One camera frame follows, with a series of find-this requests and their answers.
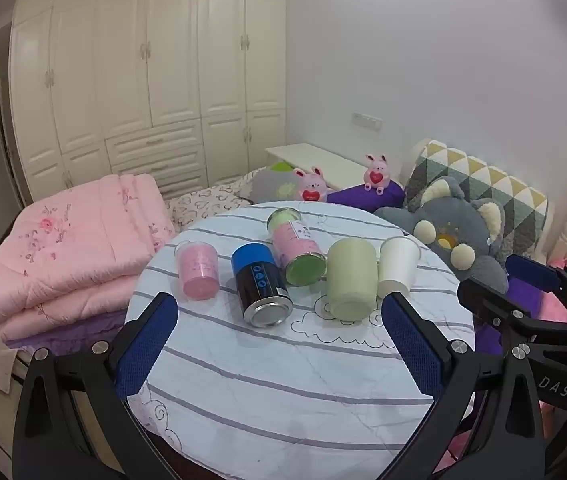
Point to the purple blanket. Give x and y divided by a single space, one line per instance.
63 335

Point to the pink plastic cup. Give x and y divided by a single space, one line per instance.
197 272

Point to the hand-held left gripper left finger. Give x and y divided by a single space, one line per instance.
146 345

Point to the purple pillow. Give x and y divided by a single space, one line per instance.
358 197

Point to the heart print bed sheet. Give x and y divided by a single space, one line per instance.
203 205

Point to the blue and black can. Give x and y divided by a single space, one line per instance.
258 280

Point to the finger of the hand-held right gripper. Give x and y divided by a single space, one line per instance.
503 317
531 271

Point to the pink bunny plush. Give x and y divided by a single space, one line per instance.
376 174
310 187

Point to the pale green cup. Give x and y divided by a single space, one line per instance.
352 275

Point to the cream wardrobe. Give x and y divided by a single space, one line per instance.
138 70

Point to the white paper cup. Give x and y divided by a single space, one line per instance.
397 265

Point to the grey pillow with green patch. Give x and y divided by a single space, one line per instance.
268 182

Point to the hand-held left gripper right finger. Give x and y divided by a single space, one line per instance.
413 350

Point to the grey plush bear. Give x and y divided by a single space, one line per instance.
463 220

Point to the white wall socket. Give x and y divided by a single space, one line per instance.
367 121

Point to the folded pink floral quilt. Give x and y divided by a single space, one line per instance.
78 250

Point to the white low table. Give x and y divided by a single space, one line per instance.
313 157

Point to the triangle pattern pillow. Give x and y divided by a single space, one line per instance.
508 190

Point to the pink canister with green ends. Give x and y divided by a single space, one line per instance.
296 245

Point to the striped white tablecloth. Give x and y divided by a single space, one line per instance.
263 385

